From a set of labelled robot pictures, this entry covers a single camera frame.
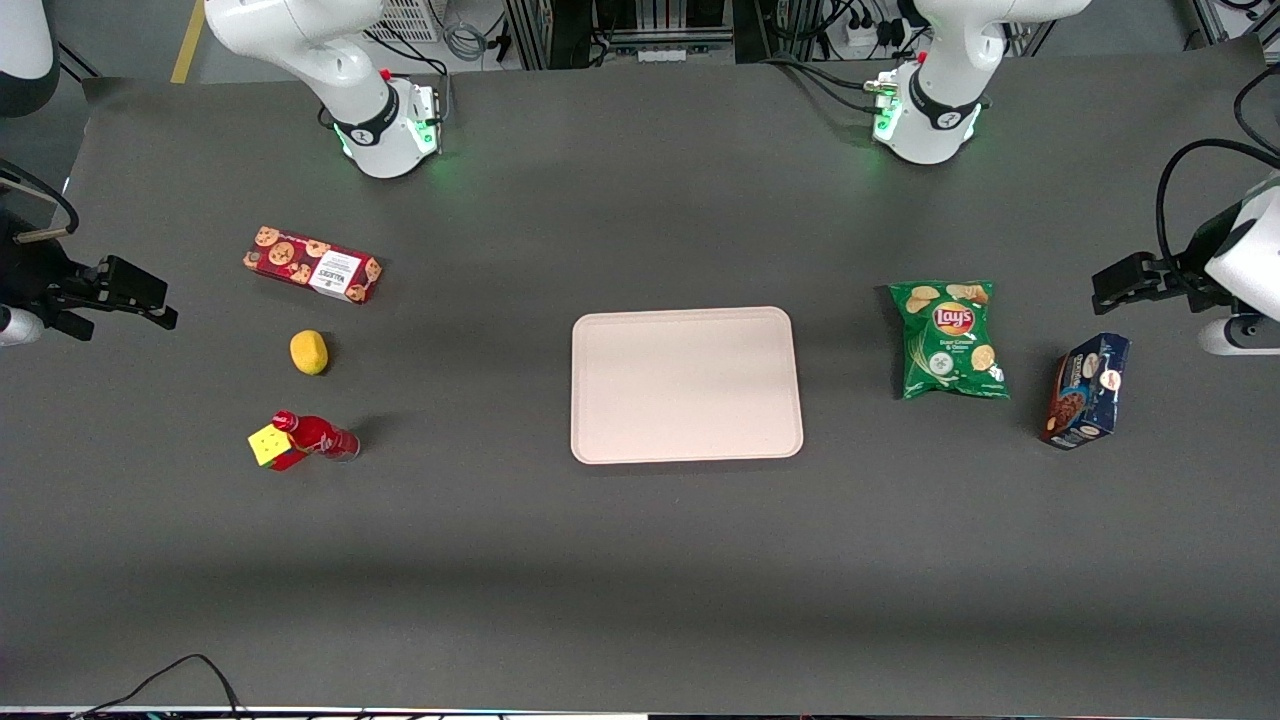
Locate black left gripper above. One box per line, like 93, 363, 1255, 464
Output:
1092, 205, 1241, 317

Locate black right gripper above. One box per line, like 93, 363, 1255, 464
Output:
0, 235, 179, 341

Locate red coke bottle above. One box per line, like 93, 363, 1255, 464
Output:
272, 410, 361, 463

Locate beige plastic tray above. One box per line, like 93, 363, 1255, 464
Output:
570, 306, 805, 466

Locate dark blue cookie box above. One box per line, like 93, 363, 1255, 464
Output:
1038, 333, 1132, 450

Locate red cookie box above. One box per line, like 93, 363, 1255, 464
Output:
242, 226, 383, 305

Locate yellow lemon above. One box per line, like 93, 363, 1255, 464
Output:
289, 329, 330, 377

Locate colourful rubik's cube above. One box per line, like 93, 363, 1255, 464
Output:
248, 424, 306, 472

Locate green Lay's chips bag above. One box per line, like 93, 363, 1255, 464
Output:
889, 280, 1011, 401

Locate white power strip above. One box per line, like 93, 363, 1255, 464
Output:
845, 18, 906, 53

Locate white perforated panel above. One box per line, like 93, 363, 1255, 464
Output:
380, 0, 443, 44

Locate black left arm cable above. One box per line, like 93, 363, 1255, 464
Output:
1156, 138, 1280, 273

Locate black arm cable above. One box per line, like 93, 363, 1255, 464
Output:
0, 160, 80, 241
1156, 138, 1280, 273

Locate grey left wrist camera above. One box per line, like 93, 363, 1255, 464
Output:
1198, 313, 1280, 357

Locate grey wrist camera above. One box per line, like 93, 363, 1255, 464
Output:
1198, 313, 1280, 357
0, 305, 47, 348

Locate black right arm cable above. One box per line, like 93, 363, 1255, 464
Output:
0, 160, 80, 241

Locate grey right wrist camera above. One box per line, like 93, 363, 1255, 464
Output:
0, 305, 47, 348

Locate thin black table cable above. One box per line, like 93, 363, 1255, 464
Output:
70, 654, 251, 720

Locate grey coiled cable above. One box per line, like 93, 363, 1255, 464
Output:
443, 18, 488, 63

